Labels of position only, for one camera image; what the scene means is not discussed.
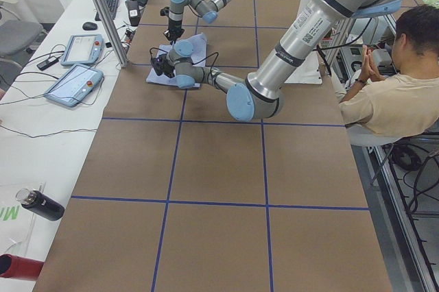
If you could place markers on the grey office chair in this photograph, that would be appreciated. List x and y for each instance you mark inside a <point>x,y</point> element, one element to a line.
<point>17,35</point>

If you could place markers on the black computer mouse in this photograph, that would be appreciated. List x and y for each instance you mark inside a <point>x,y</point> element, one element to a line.
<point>89,26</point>

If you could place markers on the black water bottle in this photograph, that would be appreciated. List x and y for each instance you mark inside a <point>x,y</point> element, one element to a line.
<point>40,204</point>

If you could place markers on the seated person in beige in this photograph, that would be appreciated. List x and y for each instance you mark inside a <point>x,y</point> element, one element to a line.
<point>405,104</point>

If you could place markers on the black keyboard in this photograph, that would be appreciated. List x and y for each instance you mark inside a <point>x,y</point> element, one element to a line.
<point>109,4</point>

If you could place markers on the red cylinder bottle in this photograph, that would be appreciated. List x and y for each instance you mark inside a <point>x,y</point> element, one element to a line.
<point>20,268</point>

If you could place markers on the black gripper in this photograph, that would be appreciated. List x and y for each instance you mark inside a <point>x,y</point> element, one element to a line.
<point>165,66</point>
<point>175,27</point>

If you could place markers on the white plastic bag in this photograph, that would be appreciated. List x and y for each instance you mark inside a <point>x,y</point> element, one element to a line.
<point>16,222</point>

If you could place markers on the teach pendant tablet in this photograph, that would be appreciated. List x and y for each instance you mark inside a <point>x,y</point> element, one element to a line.
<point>74,85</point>
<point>83,49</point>

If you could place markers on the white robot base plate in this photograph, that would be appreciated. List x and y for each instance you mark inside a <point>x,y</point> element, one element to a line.
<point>308,72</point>

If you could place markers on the grey aluminium frame post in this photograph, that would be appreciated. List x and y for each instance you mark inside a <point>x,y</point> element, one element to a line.
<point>111,31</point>

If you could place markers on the black smartphone on desk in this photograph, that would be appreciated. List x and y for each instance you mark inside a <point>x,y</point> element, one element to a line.
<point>45,64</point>

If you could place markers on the far teach pendant tablet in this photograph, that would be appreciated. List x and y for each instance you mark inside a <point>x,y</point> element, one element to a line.
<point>83,49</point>

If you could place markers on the blue striped button shirt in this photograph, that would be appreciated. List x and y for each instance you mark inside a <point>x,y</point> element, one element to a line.
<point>188,57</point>

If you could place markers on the near teach pendant tablet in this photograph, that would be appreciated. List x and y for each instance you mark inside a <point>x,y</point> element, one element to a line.
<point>74,85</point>

